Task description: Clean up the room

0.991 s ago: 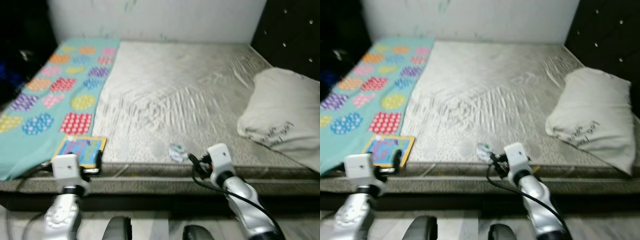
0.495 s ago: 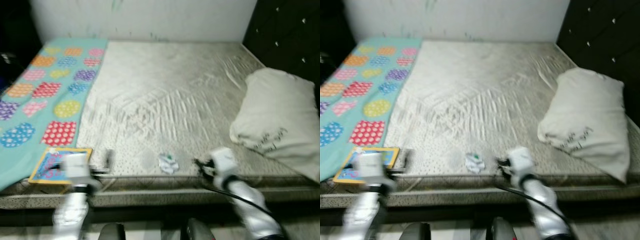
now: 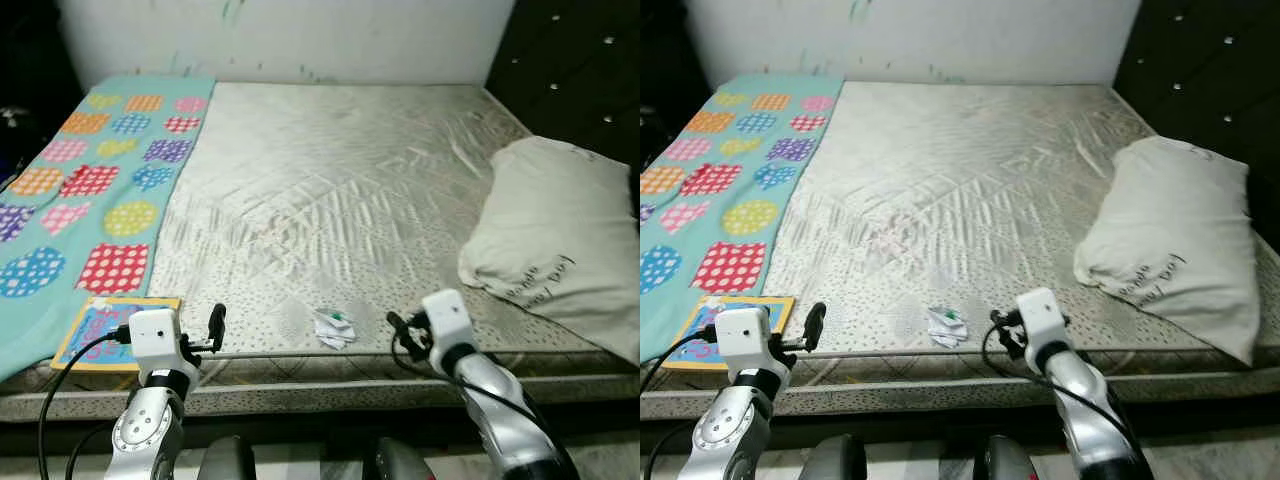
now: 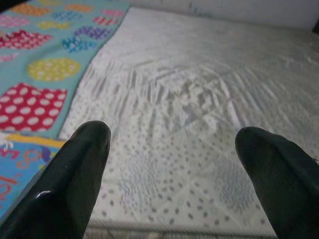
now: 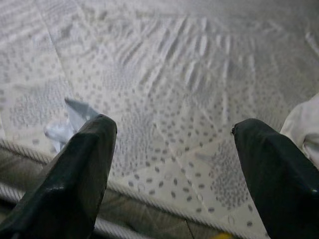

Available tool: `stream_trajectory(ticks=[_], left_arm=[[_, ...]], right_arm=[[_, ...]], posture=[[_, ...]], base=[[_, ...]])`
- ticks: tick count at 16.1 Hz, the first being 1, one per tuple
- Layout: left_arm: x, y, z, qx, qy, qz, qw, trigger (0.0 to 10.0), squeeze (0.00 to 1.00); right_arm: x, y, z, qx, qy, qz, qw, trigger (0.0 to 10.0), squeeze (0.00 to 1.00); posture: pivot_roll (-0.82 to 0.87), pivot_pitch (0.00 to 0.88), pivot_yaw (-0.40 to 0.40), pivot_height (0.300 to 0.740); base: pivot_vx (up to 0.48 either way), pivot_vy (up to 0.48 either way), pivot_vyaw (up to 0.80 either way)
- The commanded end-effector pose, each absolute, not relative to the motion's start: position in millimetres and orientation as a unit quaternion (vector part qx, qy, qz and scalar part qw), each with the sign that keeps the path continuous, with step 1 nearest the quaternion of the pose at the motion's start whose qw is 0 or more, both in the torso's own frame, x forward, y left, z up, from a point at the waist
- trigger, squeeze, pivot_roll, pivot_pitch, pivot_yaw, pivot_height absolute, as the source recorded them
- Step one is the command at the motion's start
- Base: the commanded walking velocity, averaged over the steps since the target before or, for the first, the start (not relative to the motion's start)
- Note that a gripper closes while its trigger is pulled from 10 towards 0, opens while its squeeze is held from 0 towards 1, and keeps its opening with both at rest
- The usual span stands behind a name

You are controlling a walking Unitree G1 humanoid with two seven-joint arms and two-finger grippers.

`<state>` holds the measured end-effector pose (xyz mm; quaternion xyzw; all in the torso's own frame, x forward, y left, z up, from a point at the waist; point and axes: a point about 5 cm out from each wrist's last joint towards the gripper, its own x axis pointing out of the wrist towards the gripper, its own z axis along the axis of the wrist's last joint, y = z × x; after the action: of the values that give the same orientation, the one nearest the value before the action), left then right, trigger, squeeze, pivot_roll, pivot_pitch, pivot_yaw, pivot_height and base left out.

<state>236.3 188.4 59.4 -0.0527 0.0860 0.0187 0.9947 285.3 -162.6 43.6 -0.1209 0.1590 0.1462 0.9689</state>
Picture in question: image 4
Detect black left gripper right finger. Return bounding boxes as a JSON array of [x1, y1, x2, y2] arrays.
[[235, 126, 319, 239]]

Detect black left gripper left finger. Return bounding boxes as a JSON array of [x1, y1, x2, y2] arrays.
[[0, 120, 112, 239]]

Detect colourful yellow-edged children's book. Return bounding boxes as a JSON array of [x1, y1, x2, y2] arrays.
[[0, 131, 67, 220]]

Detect teal blanket with dotted patches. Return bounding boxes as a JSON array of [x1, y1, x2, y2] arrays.
[[0, 0, 132, 141]]

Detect white quilted mattress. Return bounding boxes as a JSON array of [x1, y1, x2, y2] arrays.
[[58, 6, 319, 239]]

